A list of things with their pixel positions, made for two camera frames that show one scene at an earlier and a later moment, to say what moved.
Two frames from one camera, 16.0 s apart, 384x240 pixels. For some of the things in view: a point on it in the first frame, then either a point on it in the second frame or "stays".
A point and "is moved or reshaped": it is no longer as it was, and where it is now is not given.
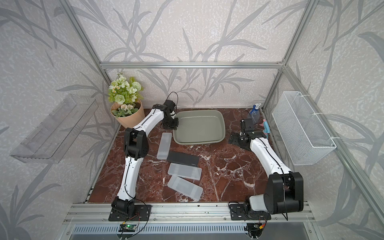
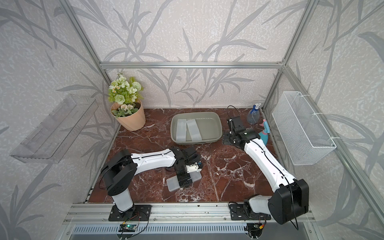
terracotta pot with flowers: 125,97 stays
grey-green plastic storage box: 194,127 stays
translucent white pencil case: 164,146 to 181,135
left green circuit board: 127,228 stays
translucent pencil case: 186,171 is moved or reshaped
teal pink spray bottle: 266,128 stays
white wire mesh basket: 305,134 stays
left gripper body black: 171,123 to 183,176
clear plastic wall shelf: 50,142 stays
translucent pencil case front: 185,187 to 173,182
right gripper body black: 237,139 to 228,138
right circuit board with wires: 255,229 stays
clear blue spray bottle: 255,114 stays
